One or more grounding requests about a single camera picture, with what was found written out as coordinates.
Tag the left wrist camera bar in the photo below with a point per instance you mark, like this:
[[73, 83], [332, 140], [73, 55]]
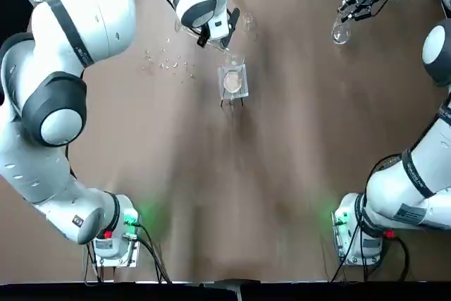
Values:
[[233, 26]]

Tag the small clear glass beaker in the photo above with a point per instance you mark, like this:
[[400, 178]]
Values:
[[248, 22]]

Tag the large clear glass beaker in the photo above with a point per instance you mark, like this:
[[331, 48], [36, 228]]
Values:
[[236, 63]]

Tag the clear glass conical flask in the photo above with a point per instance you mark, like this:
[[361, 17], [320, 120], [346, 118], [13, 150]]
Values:
[[341, 35]]

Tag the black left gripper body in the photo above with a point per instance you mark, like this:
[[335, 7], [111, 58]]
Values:
[[203, 37]]

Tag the square gauze plate white centre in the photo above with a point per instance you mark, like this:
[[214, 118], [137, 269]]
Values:
[[233, 82]]

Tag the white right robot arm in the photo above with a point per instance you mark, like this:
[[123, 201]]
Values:
[[405, 181]]

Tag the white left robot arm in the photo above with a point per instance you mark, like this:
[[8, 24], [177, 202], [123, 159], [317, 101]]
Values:
[[105, 15]]

